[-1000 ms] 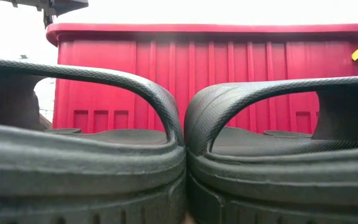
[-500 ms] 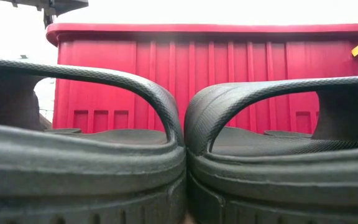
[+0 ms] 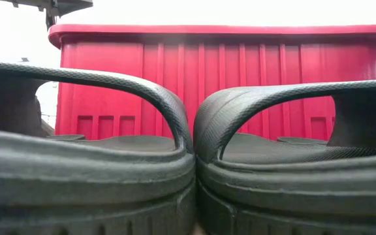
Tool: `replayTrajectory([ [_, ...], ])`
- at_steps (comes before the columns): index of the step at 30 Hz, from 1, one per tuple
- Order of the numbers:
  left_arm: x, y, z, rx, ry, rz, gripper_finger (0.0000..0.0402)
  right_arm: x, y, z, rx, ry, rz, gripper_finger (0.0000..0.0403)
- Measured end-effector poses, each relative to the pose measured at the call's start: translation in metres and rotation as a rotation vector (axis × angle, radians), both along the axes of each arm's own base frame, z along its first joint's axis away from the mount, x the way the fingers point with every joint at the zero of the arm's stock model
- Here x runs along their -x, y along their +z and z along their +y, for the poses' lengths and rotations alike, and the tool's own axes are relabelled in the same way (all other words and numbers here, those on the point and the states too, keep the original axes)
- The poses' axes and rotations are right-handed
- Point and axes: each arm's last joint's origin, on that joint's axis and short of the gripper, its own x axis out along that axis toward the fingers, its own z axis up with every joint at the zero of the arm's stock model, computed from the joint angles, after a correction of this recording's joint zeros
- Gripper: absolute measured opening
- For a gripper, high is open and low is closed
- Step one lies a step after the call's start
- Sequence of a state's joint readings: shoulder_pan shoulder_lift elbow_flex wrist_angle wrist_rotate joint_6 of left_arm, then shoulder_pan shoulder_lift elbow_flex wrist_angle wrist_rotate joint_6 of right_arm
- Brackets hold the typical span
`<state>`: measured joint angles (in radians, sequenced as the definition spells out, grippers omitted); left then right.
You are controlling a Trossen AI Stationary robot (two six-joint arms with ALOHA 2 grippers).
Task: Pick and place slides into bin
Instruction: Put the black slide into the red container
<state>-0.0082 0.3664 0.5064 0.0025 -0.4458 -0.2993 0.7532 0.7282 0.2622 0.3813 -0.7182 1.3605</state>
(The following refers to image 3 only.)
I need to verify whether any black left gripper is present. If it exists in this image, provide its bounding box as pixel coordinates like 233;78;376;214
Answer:
0;0;94;18

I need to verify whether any black rubber slide sandal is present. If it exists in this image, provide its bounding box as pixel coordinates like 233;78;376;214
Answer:
0;60;197;235
193;79;376;235

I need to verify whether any red plastic bin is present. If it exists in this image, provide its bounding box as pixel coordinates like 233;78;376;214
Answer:
48;23;376;142

